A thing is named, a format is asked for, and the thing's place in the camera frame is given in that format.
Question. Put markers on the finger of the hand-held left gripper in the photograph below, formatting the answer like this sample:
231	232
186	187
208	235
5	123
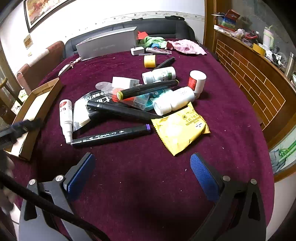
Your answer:
29	125

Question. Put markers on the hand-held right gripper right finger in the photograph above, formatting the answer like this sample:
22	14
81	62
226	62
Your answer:
203	176

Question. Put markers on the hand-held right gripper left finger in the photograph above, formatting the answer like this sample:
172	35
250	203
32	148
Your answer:
81	176

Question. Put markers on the brown cardboard box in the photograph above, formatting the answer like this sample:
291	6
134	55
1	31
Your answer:
34	109

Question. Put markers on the white spray bottle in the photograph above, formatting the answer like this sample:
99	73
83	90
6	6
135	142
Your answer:
66	115

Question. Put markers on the black marker purple cap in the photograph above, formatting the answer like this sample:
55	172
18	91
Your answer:
111	135

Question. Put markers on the yellow snack packet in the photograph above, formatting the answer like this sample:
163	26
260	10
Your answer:
180	129

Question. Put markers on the clear plastic packet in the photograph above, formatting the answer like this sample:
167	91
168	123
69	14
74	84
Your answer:
79	115

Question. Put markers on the plain black marker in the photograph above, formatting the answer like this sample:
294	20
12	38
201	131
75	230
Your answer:
120	110

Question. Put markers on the black packet white print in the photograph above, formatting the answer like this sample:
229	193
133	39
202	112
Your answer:
101	98

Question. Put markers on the large white bottle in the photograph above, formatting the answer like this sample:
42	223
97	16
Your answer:
175	100

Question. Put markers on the round silver disc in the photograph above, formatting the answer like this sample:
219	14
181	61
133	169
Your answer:
103	86

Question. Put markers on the teal tissue packet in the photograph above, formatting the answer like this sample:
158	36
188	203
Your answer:
159	95

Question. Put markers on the clear box red contents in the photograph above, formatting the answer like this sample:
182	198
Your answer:
136	102

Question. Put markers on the white bottle red label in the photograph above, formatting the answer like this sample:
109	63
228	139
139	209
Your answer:
196	82

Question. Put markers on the black marker olive cap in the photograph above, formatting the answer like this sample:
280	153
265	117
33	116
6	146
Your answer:
148	89

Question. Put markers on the white adapter box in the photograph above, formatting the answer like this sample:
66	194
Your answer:
123	82

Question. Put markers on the white bottle green label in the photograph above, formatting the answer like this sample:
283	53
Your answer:
159	74

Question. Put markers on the brown chair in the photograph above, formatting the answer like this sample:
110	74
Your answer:
34	74

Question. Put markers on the green printed poster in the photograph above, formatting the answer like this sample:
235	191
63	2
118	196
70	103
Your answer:
283	155

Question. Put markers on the wooden counter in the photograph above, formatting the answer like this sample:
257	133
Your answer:
254	81

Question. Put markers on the long grey box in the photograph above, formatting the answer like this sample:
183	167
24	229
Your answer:
104	46

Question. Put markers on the framed painting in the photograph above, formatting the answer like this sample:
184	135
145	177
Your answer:
46	11

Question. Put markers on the black marker green cap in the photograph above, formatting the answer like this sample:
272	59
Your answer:
166	62

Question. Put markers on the pink cloth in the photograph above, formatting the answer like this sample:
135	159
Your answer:
187	46

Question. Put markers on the white charger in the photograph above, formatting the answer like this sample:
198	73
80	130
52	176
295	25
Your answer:
137	51

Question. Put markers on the flat tube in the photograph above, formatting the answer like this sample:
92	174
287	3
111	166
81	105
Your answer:
159	50

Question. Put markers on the small blue item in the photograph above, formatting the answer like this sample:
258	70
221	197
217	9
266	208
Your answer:
155	45

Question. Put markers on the metal flask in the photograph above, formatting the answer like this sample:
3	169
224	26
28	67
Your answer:
289	66

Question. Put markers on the green cloth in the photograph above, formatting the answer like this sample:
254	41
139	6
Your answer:
150	40

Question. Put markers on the small red paper bag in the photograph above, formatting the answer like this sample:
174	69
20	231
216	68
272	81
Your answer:
143	34

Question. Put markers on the white tumbler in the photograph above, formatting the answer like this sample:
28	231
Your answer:
268	38

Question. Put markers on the black sofa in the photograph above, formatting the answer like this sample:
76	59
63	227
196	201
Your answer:
161	25

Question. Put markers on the small wall plaque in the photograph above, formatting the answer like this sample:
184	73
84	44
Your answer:
27	41

